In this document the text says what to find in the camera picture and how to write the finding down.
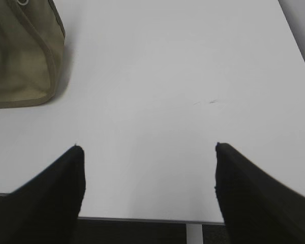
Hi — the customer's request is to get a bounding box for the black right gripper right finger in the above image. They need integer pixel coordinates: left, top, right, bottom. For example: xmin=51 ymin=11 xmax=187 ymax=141
xmin=215 ymin=143 xmax=305 ymax=243

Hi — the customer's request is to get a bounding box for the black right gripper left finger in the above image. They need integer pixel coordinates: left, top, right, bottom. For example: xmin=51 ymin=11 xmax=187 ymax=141
xmin=0 ymin=145 xmax=85 ymax=243

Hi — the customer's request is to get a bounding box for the khaki yellow canvas bag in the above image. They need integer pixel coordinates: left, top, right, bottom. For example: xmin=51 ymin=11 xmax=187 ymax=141
xmin=0 ymin=1 xmax=66 ymax=109

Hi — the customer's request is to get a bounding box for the white table leg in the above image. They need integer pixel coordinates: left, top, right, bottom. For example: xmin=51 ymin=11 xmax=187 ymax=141
xmin=186 ymin=224 xmax=203 ymax=244

